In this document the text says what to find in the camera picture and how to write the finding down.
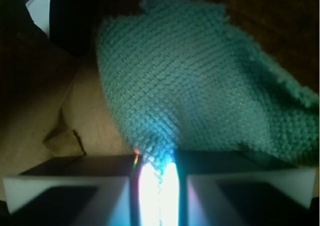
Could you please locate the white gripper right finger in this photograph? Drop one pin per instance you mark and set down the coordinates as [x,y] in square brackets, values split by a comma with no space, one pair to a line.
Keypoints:
[243,189]

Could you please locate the brown paper bag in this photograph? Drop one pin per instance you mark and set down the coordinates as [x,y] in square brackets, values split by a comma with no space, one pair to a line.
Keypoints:
[51,102]

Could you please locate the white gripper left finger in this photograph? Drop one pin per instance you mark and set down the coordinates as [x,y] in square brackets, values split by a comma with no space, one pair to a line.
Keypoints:
[76,191]

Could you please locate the light blue knitted cloth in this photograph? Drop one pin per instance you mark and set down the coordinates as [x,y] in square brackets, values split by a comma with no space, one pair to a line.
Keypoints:
[179,76]

